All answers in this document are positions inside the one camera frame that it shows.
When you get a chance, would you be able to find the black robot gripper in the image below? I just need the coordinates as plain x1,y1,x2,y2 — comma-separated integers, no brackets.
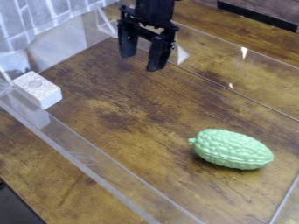
118,0,179,72

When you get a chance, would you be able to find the green bumpy bitter gourd toy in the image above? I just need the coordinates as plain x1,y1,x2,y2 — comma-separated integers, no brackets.
189,129,276,170

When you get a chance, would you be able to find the white speckled rectangular block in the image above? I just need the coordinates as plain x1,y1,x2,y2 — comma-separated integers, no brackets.
14,71,63,109

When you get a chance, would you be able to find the clear acrylic tray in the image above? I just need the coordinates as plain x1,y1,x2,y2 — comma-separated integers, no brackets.
0,0,299,224

